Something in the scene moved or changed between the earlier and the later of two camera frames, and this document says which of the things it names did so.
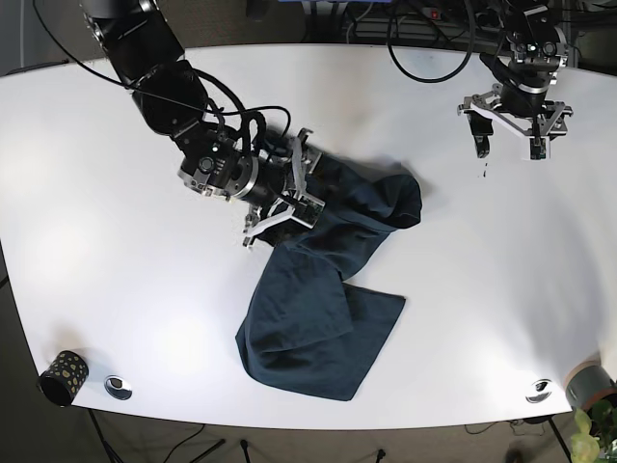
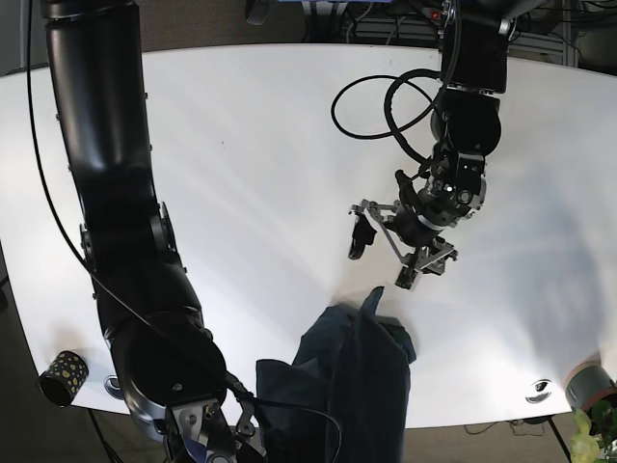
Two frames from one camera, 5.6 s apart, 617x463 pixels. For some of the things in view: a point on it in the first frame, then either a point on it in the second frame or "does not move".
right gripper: [524, 112] -> [417, 241]
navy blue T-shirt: [305, 329] -> [345, 395]
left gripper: [294, 203] -> [217, 424]
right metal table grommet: [540, 391] does not move
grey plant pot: [587, 382] does not move
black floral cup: [64, 378] does not move
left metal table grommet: [118, 388] does not move
